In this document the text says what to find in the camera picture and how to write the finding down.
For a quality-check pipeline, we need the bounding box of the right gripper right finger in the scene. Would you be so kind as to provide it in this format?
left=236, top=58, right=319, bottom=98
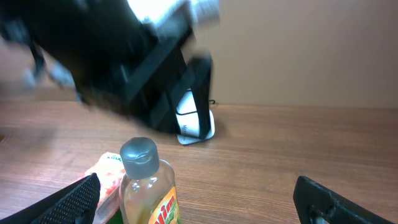
left=293, top=176, right=392, bottom=224

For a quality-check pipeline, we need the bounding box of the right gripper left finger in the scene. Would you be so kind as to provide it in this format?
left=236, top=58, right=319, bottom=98
left=1, top=173, right=101, bottom=224

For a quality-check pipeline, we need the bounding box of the red tissue pack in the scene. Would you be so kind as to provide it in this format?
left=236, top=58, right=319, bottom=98
left=83, top=152, right=125, bottom=224

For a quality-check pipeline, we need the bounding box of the yellow oil bottle grey cap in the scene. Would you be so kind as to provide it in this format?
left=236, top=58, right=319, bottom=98
left=119, top=137, right=182, bottom=224

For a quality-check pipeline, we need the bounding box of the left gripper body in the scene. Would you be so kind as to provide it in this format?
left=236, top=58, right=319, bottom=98
left=1, top=0, right=219, bottom=133

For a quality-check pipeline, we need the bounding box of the white barcode scanner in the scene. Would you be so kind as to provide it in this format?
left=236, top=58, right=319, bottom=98
left=175, top=89, right=215, bottom=145

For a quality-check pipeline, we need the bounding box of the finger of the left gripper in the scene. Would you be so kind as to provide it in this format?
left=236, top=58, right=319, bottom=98
left=167, top=54, right=214, bottom=140

